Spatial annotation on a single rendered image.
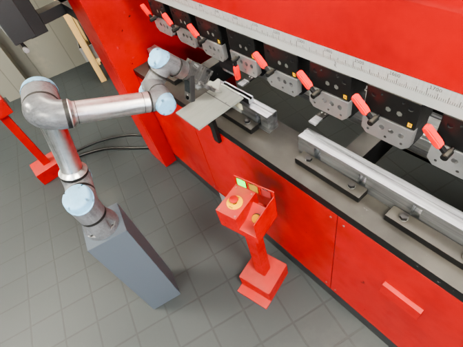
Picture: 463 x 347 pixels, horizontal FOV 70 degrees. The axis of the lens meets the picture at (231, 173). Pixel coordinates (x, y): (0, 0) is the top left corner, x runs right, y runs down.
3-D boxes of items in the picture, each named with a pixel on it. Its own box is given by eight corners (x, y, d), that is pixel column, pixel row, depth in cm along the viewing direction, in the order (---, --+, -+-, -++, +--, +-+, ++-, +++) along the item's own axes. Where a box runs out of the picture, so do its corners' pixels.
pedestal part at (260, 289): (237, 291, 196) (233, 284, 187) (260, 257, 207) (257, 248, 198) (266, 309, 187) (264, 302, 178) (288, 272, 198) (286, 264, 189)
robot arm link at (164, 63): (142, 62, 126) (153, 42, 123) (165, 71, 134) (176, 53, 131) (151, 72, 121) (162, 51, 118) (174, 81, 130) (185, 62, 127)
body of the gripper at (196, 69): (215, 71, 140) (194, 61, 130) (206, 91, 142) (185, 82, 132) (204, 66, 144) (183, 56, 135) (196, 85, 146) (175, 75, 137)
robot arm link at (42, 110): (17, 113, 96) (178, 91, 116) (16, 95, 103) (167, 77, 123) (29, 145, 104) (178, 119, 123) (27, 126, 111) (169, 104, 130)
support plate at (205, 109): (176, 113, 153) (175, 112, 153) (219, 85, 162) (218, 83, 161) (198, 130, 143) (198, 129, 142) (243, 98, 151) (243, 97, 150)
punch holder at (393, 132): (359, 129, 101) (366, 84, 89) (377, 114, 104) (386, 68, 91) (406, 152, 92) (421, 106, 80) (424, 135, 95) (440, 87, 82)
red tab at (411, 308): (379, 290, 130) (382, 284, 124) (382, 287, 130) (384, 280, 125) (416, 320, 121) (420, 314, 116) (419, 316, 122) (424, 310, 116)
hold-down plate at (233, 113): (211, 109, 169) (210, 104, 167) (219, 103, 171) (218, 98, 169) (251, 134, 152) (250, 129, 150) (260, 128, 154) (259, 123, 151)
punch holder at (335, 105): (309, 104, 113) (308, 61, 100) (325, 91, 115) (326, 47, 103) (346, 122, 104) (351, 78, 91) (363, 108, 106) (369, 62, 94)
